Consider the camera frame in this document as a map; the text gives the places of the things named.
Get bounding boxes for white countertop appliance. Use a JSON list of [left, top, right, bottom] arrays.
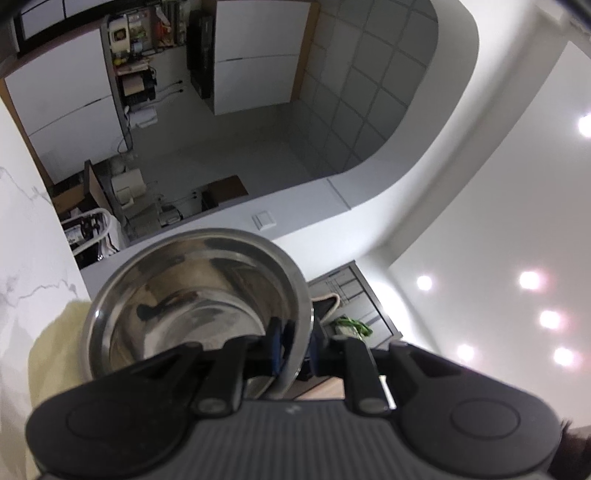
[[111, 168, 147, 209]]

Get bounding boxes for small brown cardboard box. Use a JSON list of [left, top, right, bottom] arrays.
[[201, 174, 250, 210]]

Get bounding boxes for green bag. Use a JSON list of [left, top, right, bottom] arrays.
[[335, 316, 375, 340]]

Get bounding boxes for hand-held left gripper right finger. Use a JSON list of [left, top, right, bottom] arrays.
[[308, 322, 460, 417]]

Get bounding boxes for white upper kitchen cabinets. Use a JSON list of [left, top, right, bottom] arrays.
[[211, 0, 320, 117]]

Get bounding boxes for large open cardboard box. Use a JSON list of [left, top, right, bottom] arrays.
[[48, 159, 114, 220]]

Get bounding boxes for yellow cleaning cloth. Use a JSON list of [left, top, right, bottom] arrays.
[[27, 299, 95, 480]]

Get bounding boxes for white lower kitchen cabinet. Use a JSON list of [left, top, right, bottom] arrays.
[[4, 28, 125, 186]]

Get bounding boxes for stainless steel bowl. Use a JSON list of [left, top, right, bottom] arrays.
[[83, 228, 317, 403]]

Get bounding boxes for black-framed glass sliding door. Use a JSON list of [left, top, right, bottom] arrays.
[[291, 0, 440, 178]]

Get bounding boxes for group of ceiling spotlights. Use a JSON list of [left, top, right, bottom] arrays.
[[414, 110, 591, 371]]

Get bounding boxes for black range hood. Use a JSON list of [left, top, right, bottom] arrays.
[[186, 13, 216, 100]]

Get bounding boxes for white rice cooker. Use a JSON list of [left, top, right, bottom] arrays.
[[105, 14, 131, 54]]

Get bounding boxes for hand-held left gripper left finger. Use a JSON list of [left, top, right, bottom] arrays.
[[116, 318, 284, 415]]

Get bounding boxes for white and black appliance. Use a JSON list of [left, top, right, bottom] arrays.
[[62, 208, 127, 256]]

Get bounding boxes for white electric kettle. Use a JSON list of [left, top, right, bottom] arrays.
[[129, 107, 159, 130]]

